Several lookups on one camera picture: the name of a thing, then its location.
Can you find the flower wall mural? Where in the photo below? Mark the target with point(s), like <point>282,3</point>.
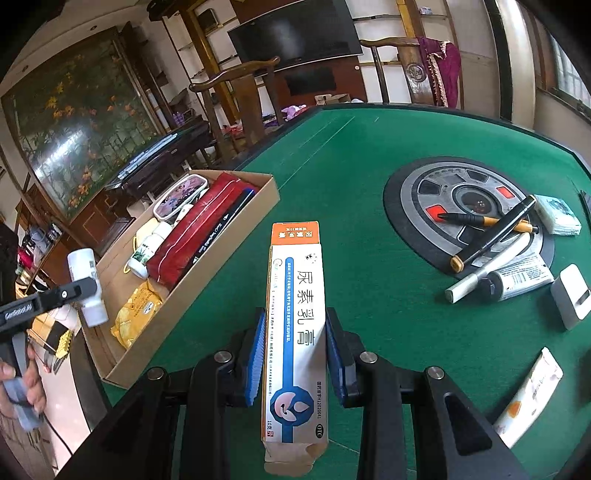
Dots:
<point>78,129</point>

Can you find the orange black pen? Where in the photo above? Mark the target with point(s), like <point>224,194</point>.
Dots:
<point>461,218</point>

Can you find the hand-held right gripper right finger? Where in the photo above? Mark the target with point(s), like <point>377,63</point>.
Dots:
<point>334,360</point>

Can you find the purple fringed cloth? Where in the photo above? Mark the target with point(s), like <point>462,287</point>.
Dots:
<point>443,69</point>

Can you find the white blue ointment box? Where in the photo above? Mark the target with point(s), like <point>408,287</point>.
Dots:
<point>295,332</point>

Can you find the round table control panel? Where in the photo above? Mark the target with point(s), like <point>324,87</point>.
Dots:
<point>415,217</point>

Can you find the black wall panel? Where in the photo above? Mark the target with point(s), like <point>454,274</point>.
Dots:
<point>309,81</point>

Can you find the plain white bottle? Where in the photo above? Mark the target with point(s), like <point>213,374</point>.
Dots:
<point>85,272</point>

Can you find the white hand cream tube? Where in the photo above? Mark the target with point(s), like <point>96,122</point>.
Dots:
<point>531,397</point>

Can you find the red zip pouch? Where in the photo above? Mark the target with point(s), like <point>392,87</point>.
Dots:
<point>194,230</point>

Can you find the person's left hand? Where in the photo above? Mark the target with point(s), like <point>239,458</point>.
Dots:
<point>34,383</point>

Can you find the black television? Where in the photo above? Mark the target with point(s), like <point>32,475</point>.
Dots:
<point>295,32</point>

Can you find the pale yellow case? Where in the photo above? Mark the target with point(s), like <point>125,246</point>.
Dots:
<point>145,230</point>

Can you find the blue-capped black marker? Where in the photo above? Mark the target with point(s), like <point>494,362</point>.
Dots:
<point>231,214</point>

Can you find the black mahjong table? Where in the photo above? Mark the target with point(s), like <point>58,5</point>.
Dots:
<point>161,157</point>

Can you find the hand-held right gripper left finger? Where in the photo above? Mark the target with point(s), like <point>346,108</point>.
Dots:
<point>256,357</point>

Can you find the cardboard box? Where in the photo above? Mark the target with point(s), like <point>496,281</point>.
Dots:
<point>217,277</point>

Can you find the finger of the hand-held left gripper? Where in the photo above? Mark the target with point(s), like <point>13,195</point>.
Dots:
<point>51,302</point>

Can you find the pink printed lidded case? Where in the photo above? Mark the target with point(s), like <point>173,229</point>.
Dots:
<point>180,196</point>

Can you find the white square box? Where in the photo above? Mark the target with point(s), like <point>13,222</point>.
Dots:
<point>572,295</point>

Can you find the white bottle green label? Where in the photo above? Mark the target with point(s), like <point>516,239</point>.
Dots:
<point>143,256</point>

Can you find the white marker pen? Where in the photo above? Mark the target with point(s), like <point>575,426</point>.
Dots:
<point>466,284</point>

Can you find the teal tissue pack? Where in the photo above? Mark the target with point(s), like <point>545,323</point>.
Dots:
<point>556,214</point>

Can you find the orange-capped black marker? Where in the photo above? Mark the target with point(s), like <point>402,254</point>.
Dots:
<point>508,221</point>

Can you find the gold foil packet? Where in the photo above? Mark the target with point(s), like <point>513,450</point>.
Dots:
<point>136,314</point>

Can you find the wooden chair carved back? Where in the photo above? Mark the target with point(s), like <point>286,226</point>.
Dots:
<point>411,69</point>

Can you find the grey tube black cap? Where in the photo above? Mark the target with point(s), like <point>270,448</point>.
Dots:
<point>521,277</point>

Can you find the window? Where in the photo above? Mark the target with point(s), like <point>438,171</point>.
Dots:
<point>570,78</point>

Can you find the dark wooden chair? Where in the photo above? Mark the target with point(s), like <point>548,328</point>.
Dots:
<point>249,92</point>

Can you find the yellow black block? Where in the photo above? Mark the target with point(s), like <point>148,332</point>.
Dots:
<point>60,339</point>

